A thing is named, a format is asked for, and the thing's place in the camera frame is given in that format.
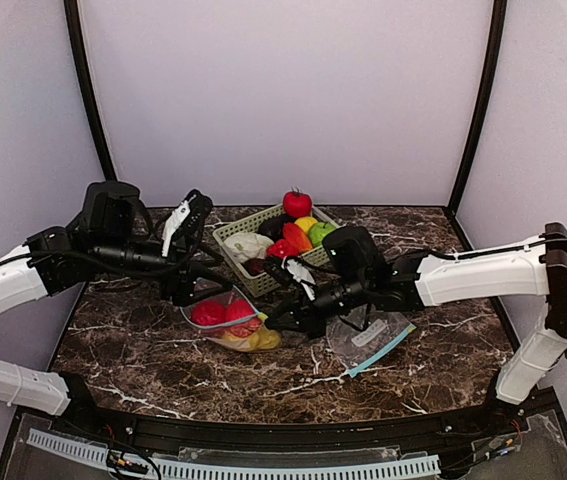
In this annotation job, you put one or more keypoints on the small clear zip bag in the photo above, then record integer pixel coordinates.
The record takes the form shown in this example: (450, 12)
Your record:
(366, 335)

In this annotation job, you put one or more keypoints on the yellow wrinkled banana-like fruit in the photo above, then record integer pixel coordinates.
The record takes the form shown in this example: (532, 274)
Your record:
(241, 344)

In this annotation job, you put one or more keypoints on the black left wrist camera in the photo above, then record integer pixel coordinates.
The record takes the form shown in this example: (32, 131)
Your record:
(185, 219)

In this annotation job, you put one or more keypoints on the yellow lemon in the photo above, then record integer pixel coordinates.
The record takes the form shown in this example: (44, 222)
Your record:
(263, 339)

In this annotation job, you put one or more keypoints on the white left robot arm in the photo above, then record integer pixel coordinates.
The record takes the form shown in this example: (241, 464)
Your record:
(112, 234)

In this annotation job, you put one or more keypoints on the orange pepper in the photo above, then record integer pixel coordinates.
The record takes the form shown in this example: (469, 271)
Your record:
(297, 238)

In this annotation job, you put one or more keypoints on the white slotted cable duct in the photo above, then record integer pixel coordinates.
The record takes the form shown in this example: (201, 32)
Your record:
(195, 463)

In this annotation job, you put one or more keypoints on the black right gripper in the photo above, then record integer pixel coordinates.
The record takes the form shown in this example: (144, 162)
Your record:
(298, 310)

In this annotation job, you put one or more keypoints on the red apple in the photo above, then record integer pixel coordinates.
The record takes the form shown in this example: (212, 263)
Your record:
(247, 328)

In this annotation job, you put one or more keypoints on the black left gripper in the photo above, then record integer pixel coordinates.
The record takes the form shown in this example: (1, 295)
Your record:
(176, 280)

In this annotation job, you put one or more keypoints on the large clear zip bag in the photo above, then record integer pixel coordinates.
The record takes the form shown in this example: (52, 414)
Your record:
(213, 333)

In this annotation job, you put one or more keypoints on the green apple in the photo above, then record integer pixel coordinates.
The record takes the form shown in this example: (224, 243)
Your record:
(319, 231)

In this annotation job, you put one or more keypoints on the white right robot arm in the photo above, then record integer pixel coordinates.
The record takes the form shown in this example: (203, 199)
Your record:
(420, 279)

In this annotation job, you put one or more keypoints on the small yellow fruit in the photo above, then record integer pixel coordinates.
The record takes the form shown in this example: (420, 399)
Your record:
(306, 223)

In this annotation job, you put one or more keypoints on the black table front rail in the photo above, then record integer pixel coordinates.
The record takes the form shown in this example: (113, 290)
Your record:
(435, 433)

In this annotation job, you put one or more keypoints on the white cabbage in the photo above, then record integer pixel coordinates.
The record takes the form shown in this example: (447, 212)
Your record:
(245, 246)

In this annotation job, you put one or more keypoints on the dark eggplant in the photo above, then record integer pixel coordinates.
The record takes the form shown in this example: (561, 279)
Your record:
(272, 228)

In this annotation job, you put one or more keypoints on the red bell pepper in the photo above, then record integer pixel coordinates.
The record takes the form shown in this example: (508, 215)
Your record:
(282, 249)

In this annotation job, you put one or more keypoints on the pink-red wrinkled fruit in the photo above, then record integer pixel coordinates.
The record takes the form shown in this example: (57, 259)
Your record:
(208, 313)

